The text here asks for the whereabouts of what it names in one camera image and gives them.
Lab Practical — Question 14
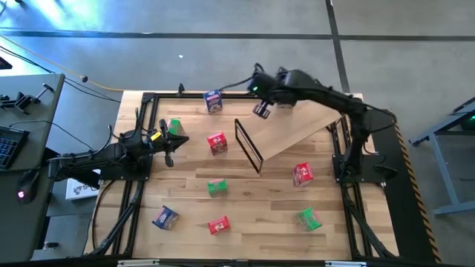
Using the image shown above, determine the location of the blue-grey metal table frame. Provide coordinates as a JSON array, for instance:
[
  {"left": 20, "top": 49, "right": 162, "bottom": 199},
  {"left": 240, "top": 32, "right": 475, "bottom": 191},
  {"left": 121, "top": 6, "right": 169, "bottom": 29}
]
[{"left": 407, "top": 96, "right": 475, "bottom": 217}]

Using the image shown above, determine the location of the black keyboard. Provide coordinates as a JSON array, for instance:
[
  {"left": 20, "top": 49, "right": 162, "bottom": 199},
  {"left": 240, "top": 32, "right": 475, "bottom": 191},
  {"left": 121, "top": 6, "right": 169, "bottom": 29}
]
[{"left": 0, "top": 125, "right": 30, "bottom": 172}]

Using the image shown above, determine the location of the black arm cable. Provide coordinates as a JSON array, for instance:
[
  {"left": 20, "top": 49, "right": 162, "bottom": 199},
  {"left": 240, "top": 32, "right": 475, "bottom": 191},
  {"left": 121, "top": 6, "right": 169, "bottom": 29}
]
[{"left": 92, "top": 124, "right": 114, "bottom": 155}]

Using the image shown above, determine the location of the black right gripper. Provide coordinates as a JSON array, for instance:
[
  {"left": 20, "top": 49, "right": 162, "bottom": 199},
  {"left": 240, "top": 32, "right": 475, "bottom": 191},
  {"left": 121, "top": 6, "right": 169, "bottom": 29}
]
[{"left": 248, "top": 71, "right": 278, "bottom": 120}]

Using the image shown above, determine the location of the black metal table frame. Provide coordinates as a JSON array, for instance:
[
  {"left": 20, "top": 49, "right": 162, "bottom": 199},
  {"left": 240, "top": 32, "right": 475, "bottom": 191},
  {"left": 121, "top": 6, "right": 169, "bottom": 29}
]
[{"left": 84, "top": 90, "right": 400, "bottom": 261}]

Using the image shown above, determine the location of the yellow floor cable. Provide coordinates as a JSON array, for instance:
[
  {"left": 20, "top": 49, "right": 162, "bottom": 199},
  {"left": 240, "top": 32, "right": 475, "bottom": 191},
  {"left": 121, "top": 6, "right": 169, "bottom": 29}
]
[{"left": 0, "top": 34, "right": 124, "bottom": 93}]

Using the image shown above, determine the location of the red Froot Loops cereal box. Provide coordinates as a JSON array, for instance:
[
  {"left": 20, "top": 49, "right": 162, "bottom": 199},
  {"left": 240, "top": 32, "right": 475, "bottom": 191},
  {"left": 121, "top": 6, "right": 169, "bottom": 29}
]
[
  {"left": 292, "top": 162, "right": 315, "bottom": 188},
  {"left": 207, "top": 215, "right": 232, "bottom": 236},
  {"left": 206, "top": 131, "right": 229, "bottom": 156}
]

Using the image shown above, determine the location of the blue Frosted Flakes cereal box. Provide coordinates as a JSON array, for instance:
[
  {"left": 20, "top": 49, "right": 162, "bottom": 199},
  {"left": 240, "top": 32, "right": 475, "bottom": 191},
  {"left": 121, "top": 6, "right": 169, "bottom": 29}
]
[
  {"left": 203, "top": 89, "right": 224, "bottom": 115},
  {"left": 151, "top": 205, "right": 181, "bottom": 231}
]

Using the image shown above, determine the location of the green Apple Jacks cereal box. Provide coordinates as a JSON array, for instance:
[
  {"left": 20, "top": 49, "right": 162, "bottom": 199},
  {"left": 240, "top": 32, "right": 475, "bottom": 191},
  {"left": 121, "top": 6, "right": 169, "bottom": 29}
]
[
  {"left": 296, "top": 207, "right": 324, "bottom": 232},
  {"left": 206, "top": 178, "right": 229, "bottom": 199},
  {"left": 166, "top": 118, "right": 186, "bottom": 138}
]

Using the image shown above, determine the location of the black computer mouse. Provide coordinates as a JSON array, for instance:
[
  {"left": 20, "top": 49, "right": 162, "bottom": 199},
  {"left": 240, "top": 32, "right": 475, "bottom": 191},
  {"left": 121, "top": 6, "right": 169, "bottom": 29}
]
[{"left": 16, "top": 169, "right": 40, "bottom": 205}]

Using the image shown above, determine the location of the grey side desk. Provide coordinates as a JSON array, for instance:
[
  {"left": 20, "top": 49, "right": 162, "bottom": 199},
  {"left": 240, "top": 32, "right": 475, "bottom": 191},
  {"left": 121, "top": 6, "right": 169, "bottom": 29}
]
[{"left": 0, "top": 73, "right": 66, "bottom": 265}]

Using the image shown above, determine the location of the wooden shelf with black frame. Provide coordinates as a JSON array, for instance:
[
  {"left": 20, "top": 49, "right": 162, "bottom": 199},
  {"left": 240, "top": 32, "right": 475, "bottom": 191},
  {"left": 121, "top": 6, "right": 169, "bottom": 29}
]
[{"left": 234, "top": 98, "right": 343, "bottom": 175}]

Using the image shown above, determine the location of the black desk clamp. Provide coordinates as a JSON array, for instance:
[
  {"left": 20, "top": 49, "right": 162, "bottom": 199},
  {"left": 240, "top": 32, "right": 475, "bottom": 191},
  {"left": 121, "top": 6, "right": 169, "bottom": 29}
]
[{"left": 0, "top": 82, "right": 55, "bottom": 116}]

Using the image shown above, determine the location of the black floor cable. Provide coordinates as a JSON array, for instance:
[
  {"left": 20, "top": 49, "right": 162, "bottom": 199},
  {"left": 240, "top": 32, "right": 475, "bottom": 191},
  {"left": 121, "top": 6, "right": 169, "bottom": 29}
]
[{"left": 0, "top": 45, "right": 122, "bottom": 104}]

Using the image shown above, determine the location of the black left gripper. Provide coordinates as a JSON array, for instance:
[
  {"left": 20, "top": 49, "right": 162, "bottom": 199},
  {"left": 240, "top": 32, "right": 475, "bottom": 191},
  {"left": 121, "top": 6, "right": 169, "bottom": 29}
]
[{"left": 147, "top": 118, "right": 190, "bottom": 168}]

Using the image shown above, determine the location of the white box with logo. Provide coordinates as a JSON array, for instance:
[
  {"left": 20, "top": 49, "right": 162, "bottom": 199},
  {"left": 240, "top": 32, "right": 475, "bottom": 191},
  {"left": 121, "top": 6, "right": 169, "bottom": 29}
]
[{"left": 65, "top": 168, "right": 102, "bottom": 202}]

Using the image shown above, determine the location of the silver frame bracket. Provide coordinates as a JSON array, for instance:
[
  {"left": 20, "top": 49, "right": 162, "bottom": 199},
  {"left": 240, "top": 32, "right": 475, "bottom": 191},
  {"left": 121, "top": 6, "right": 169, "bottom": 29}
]
[
  {"left": 325, "top": 260, "right": 369, "bottom": 267},
  {"left": 117, "top": 259, "right": 161, "bottom": 267}
]

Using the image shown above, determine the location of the black mat with hazard stripes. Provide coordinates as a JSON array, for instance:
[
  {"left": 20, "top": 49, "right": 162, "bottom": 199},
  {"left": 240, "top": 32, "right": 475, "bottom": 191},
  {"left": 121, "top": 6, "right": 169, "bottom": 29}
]
[{"left": 370, "top": 108, "right": 443, "bottom": 265}]

